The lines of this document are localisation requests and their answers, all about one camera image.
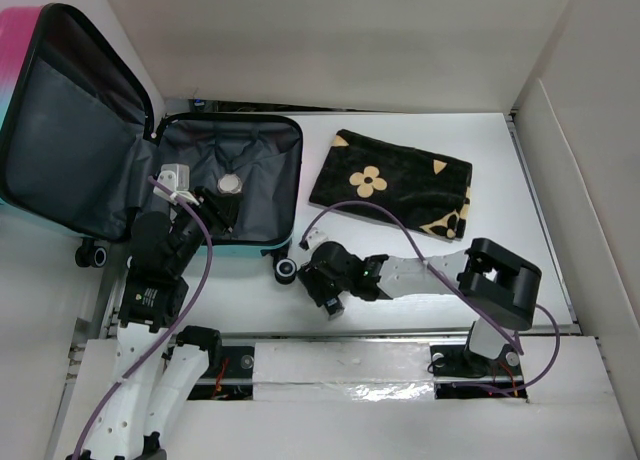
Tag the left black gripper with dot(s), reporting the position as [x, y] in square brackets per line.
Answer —
[220, 209]

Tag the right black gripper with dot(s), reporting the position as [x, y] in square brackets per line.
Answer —
[311, 276]

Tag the round silver compact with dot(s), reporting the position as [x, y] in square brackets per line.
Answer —
[229, 184]

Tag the black rectangular box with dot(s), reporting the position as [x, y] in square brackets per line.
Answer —
[331, 304]

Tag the black towel with beige flowers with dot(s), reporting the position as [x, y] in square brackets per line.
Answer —
[428, 192]

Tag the pink and teal kids suitcase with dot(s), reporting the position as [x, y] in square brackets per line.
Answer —
[79, 142]

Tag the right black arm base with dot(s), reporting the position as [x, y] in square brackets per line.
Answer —
[459, 374]

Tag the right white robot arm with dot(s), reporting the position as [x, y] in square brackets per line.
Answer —
[500, 286]

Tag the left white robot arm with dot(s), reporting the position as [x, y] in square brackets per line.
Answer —
[158, 360]

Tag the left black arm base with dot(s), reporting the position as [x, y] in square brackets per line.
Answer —
[229, 378]

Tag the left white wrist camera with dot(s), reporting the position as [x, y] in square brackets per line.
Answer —
[176, 179]

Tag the aluminium front rail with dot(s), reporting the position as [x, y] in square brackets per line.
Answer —
[83, 334]

